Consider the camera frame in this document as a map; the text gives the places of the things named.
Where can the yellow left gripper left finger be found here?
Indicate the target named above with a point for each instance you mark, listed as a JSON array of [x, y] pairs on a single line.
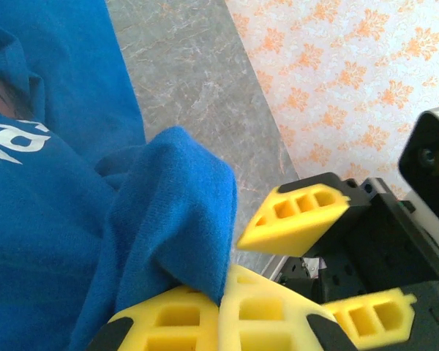
[[208, 329]]

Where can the blue t-shirt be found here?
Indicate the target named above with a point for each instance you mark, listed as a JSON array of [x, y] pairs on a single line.
[[58, 219]]

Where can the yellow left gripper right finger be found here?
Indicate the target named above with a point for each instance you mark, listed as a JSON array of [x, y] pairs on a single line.
[[296, 309]]

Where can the aluminium side rail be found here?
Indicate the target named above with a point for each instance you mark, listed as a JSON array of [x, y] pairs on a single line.
[[272, 268]]

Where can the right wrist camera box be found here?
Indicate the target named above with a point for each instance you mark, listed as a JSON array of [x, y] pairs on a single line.
[[424, 172]]

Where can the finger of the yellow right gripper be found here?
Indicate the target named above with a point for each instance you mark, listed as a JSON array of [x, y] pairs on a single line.
[[278, 237], [406, 314]]

